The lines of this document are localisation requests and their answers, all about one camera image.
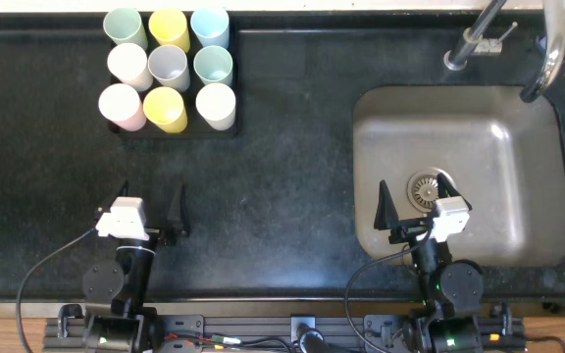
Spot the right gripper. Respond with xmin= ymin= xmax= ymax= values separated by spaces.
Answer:
xmin=373 ymin=172 xmax=474 ymax=246

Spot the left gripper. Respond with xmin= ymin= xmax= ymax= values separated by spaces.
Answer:
xmin=96 ymin=179 xmax=192 ymax=247

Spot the black tray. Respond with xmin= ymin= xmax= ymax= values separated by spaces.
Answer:
xmin=107 ymin=18 xmax=240 ymax=140

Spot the steel sink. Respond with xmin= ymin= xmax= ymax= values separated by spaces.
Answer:
xmin=351 ymin=84 xmax=565 ymax=269

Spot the yellow cup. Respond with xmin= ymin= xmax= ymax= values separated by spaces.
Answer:
xmin=142 ymin=85 xmax=189 ymax=135
xmin=147 ymin=8 xmax=192 ymax=54

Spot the pink cup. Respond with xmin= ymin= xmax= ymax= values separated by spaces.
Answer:
xmin=97 ymin=82 xmax=148 ymax=133

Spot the white cup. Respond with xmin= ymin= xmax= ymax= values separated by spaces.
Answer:
xmin=106 ymin=42 xmax=155 ymax=93
xmin=194 ymin=81 xmax=237 ymax=132

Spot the grey cup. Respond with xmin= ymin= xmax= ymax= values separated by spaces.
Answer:
xmin=147 ymin=44 xmax=192 ymax=93

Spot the green cup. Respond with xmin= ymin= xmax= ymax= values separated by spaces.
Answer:
xmin=102 ymin=7 xmax=149 ymax=51
xmin=192 ymin=44 xmax=235 ymax=88

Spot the steel tap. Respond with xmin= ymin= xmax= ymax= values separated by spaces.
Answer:
xmin=442 ymin=0 xmax=565 ymax=105

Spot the blue cup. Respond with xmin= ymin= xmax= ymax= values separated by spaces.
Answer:
xmin=189 ymin=6 xmax=231 ymax=50

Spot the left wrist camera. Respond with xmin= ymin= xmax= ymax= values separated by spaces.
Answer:
xmin=95 ymin=196 xmax=149 ymax=242

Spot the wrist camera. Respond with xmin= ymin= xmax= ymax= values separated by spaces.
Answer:
xmin=95 ymin=196 xmax=149 ymax=242
xmin=429 ymin=195 xmax=472 ymax=244

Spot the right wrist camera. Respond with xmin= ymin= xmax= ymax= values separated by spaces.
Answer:
xmin=429 ymin=195 xmax=472 ymax=244

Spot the black cable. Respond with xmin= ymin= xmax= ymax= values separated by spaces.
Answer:
xmin=15 ymin=227 xmax=99 ymax=353
xmin=343 ymin=220 xmax=436 ymax=353

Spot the mounting rail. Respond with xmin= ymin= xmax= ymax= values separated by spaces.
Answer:
xmin=41 ymin=302 xmax=565 ymax=353

